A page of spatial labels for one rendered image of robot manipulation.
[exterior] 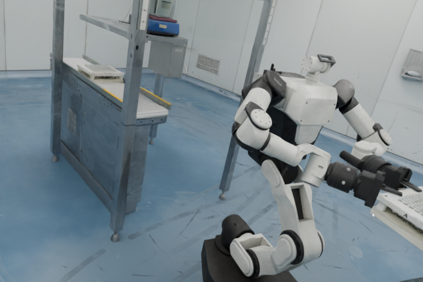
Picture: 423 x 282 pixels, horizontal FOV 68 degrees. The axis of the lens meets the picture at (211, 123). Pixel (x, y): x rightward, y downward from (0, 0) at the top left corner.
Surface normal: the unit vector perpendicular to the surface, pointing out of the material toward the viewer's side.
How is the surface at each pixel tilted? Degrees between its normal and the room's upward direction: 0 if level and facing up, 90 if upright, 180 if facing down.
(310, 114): 90
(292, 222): 90
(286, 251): 90
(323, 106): 90
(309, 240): 40
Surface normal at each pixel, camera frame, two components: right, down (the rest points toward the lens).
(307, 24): -0.62, 0.15
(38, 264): 0.19, -0.92
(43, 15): 0.76, 0.36
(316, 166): -0.34, -0.30
